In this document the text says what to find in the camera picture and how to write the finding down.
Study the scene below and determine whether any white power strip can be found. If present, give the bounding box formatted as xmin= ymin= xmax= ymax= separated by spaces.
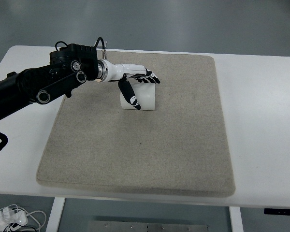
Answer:
xmin=0 ymin=207 xmax=29 ymax=226

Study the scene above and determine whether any beige felt mat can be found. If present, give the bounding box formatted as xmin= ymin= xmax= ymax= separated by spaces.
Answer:
xmin=36 ymin=50 xmax=236 ymax=199

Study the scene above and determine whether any white table leg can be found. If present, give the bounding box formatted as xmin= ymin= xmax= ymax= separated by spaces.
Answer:
xmin=46 ymin=197 xmax=67 ymax=232
xmin=229 ymin=206 xmax=245 ymax=232

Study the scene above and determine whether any white ribbed cup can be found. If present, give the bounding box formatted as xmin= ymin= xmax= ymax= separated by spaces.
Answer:
xmin=120 ymin=81 xmax=157 ymax=111

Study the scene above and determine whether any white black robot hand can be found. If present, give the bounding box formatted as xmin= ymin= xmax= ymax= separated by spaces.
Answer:
xmin=102 ymin=59 xmax=161 ymax=111

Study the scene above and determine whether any black table control panel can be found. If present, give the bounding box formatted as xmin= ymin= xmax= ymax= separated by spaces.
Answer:
xmin=264 ymin=208 xmax=290 ymax=215

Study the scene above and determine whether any white cable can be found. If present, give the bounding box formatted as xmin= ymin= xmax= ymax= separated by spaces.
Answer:
xmin=0 ymin=203 xmax=48 ymax=232

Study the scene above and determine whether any grey metal plate with screws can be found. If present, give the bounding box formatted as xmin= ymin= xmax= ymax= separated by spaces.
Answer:
xmin=88 ymin=220 xmax=210 ymax=232

